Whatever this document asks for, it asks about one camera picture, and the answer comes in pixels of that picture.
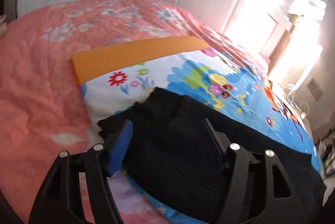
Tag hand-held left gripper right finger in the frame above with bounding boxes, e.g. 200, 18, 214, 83
201, 118, 326, 224

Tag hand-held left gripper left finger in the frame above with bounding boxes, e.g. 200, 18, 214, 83
28, 119, 134, 224

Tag black pants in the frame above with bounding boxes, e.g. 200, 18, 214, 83
98, 87, 326, 224

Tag floral printed blanket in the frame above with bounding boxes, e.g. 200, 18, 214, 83
81, 48, 323, 224

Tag pink floral bedspread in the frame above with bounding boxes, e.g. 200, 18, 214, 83
0, 0, 270, 224

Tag white nightstand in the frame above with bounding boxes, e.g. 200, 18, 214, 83
259, 11, 301, 67

